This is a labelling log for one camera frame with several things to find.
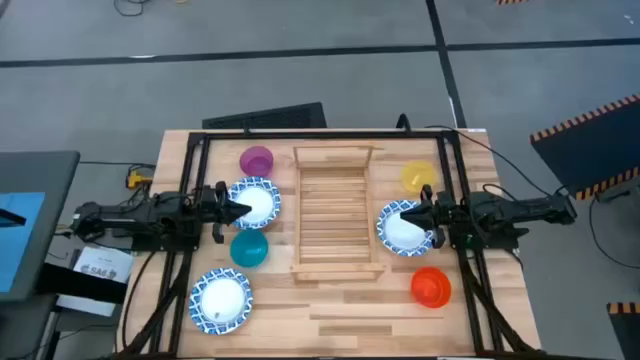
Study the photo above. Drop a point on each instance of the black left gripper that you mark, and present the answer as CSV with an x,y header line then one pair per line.
x,y
212,210

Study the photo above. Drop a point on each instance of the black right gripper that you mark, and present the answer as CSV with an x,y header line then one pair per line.
x,y
447,212

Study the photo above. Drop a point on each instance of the blue patterned paper bowl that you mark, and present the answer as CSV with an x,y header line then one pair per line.
x,y
399,239
221,300
264,197

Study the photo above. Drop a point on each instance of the yellow plastic bowl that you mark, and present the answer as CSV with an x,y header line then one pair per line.
x,y
419,176

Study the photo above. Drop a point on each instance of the teal plastic bowl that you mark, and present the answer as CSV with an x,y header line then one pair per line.
x,y
249,248

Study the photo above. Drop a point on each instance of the purple plastic bowl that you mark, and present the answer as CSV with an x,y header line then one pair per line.
x,y
256,162

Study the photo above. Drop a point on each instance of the orange plastic bowl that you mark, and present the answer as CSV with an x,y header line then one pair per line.
x,y
430,287

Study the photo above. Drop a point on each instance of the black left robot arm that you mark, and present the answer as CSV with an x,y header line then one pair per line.
x,y
150,215

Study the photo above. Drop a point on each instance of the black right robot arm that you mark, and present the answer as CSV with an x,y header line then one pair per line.
x,y
525,207

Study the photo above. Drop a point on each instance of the wooden slatted shelf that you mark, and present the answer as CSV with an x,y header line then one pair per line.
x,y
332,215

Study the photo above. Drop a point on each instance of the blue patterned paper bowl, speck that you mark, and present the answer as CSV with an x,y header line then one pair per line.
x,y
221,300

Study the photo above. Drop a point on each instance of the yellow plug connector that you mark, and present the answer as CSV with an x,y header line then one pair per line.
x,y
135,179

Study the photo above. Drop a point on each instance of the white printed paper sheet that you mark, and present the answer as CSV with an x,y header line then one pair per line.
x,y
102,262

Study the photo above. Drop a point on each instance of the large hazard-striped black panel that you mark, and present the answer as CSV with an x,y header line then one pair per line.
x,y
590,145

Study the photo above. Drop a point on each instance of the grey desk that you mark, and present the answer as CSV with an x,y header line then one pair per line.
x,y
50,170

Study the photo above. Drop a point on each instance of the hazard-striped strip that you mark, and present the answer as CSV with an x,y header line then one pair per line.
x,y
510,1

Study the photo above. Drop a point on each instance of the small hazard-striped black panel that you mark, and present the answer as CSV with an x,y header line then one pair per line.
x,y
627,335

